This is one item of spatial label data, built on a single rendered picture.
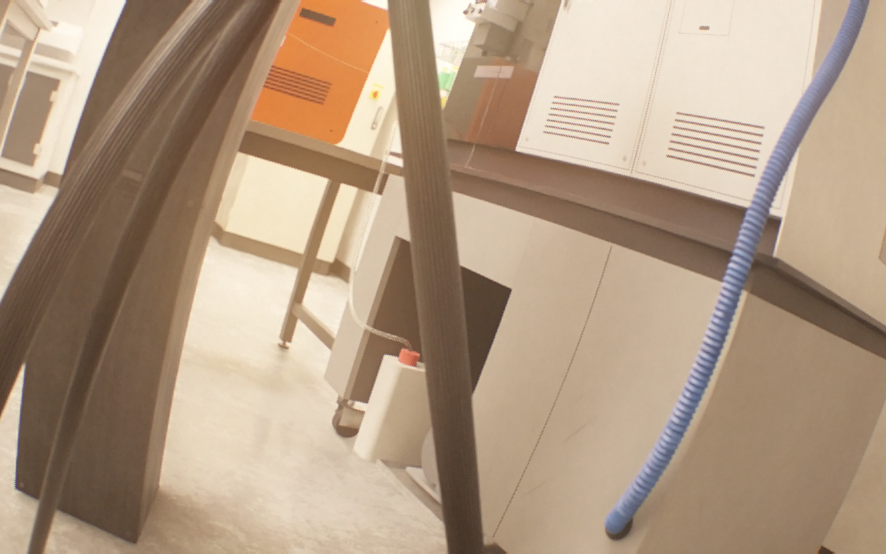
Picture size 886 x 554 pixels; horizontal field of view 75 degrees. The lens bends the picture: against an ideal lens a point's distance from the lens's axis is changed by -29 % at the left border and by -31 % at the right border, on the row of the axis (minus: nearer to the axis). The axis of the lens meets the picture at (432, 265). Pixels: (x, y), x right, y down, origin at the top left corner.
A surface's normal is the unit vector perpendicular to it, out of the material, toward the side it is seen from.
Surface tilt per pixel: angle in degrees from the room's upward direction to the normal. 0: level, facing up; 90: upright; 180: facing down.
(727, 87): 90
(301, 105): 90
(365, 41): 90
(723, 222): 90
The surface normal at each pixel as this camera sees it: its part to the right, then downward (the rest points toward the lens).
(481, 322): 0.44, 0.22
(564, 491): -0.84, -0.25
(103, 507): 0.15, 0.12
